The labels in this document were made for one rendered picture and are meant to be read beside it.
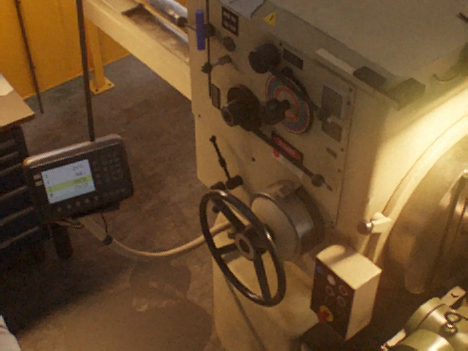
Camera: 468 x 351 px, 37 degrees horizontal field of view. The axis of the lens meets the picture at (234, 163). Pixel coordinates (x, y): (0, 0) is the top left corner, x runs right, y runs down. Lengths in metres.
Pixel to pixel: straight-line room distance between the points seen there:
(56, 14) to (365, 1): 2.81
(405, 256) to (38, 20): 2.98
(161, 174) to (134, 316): 0.99
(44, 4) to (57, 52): 0.35
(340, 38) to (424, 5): 0.28
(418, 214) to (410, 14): 0.53
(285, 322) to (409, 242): 0.87
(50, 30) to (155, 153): 0.98
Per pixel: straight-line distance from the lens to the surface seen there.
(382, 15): 1.89
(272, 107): 1.84
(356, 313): 2.03
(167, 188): 4.07
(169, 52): 2.97
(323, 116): 1.74
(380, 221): 1.92
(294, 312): 2.77
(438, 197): 1.97
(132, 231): 3.86
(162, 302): 3.55
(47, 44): 4.53
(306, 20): 1.84
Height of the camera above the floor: 2.85
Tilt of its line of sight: 43 degrees down
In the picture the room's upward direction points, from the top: straight up
